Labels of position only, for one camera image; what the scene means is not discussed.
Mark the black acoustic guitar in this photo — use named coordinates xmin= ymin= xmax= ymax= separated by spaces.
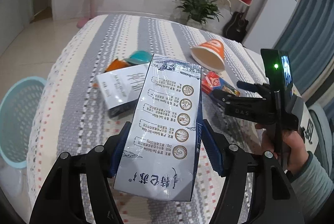
xmin=223 ymin=6 xmax=250 ymax=43

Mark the light blue trash basket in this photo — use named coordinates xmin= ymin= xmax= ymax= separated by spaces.
xmin=0 ymin=76 xmax=46 ymax=169

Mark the striped woven rug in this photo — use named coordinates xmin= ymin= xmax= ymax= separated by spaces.
xmin=27 ymin=14 xmax=265 ymax=223

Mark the orange wrapper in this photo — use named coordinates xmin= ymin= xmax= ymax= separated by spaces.
xmin=104 ymin=58 xmax=130 ymax=73

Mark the person's right hand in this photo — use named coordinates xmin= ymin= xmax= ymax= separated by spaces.
xmin=254 ymin=123 xmax=310 ymax=176

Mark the white refrigerator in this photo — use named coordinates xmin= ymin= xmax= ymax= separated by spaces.
xmin=243 ymin=0 xmax=300 ymax=53

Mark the red blue card box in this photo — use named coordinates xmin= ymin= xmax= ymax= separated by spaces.
xmin=201 ymin=71 xmax=240 ymax=104

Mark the green potted plant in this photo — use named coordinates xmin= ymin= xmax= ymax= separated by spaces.
xmin=176 ymin=0 xmax=223 ymax=28

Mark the pink coat rack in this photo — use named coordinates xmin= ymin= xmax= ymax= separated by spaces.
xmin=76 ymin=0 xmax=96 ymax=29

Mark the orange paper cup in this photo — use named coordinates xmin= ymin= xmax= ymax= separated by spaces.
xmin=191 ymin=39 xmax=225 ymax=72

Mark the white blue milk carton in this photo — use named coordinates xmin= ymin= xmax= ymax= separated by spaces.
xmin=114 ymin=54 xmax=202 ymax=201

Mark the teal small pouch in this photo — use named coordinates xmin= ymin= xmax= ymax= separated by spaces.
xmin=124 ymin=51 xmax=152 ymax=65

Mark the blue grey curtain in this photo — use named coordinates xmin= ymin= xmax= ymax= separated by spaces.
xmin=275 ymin=0 xmax=333 ymax=106

